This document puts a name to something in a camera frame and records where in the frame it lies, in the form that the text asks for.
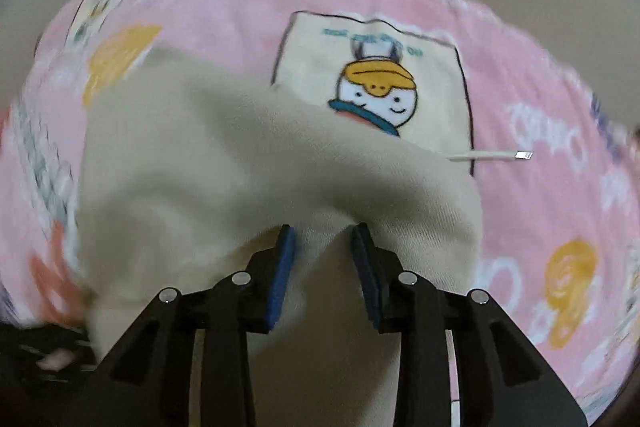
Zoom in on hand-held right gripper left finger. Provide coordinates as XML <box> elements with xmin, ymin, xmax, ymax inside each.
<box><xmin>62</xmin><ymin>224</ymin><xmax>296</xmax><ymax>427</ymax></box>

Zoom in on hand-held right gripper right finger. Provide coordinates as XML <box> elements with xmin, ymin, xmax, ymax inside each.
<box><xmin>350</xmin><ymin>223</ymin><xmax>588</xmax><ymax>427</ymax></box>

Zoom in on beige hoodie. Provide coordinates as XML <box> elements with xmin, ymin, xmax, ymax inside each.
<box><xmin>75</xmin><ymin>47</ymin><xmax>483</xmax><ymax>427</ymax></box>

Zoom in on pink printed blanket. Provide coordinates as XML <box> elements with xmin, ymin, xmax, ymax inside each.
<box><xmin>0</xmin><ymin>0</ymin><xmax>640</xmax><ymax>423</ymax></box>

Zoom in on white drawstring with metal tip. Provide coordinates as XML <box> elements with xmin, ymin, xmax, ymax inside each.
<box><xmin>444</xmin><ymin>150</ymin><xmax>534</xmax><ymax>162</ymax></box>

